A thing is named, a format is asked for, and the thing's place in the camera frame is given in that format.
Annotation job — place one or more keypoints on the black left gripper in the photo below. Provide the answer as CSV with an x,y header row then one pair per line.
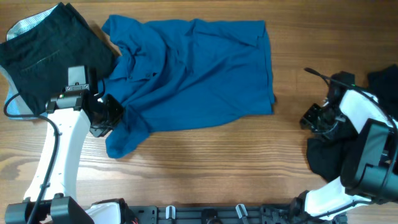
x,y
111,109

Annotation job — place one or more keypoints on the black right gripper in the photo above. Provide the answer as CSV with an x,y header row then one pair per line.
x,y
313,117

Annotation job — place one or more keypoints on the blue polo shirt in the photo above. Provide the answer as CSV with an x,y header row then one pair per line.
x,y
174,75

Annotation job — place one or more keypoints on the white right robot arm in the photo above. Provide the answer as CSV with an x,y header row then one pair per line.
x,y
367,175

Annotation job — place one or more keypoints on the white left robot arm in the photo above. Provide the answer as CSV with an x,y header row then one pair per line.
x,y
52,193

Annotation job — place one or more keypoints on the dark crumpled garment pile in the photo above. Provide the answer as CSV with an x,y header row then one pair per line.
x,y
325,157

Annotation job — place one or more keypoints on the dark green folded trousers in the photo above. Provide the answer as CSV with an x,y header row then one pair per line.
x,y
37,60

